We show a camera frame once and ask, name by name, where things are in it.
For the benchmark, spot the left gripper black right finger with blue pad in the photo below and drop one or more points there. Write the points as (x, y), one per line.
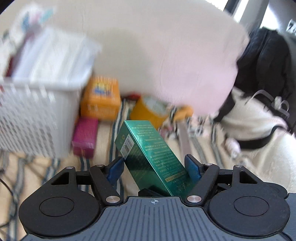
(237, 201)

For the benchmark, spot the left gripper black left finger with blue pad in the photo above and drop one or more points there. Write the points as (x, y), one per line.
(71, 201)

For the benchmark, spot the green carton box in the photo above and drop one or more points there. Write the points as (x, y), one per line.
(150, 161)

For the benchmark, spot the yellow packing tape roll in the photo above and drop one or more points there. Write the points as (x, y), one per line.
(149, 108)

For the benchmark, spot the cream quilted cover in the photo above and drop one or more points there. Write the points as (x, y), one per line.
(249, 120)

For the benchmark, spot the crumpled pink white tissue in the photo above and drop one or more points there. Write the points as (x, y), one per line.
(233, 148)

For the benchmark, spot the magenta carton box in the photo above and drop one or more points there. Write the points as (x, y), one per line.
(85, 137)

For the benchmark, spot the white perforated plastic basket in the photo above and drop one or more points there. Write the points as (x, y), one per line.
(37, 120)

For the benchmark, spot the orange gourd toy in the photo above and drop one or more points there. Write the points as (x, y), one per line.
(183, 113)

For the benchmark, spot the orange pixel character box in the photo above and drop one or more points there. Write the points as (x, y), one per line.
(101, 99)

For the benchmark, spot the black backpack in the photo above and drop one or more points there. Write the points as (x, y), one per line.
(265, 71)

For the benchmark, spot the white tissue pack in basket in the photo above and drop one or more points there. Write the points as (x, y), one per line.
(56, 58)

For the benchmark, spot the large cream quilted pillow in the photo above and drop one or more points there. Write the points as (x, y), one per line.
(183, 52)

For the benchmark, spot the white pink leaflet packet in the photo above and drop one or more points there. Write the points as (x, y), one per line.
(29, 16)

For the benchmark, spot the black power adapter with cable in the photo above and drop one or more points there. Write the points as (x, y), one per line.
(4, 195)

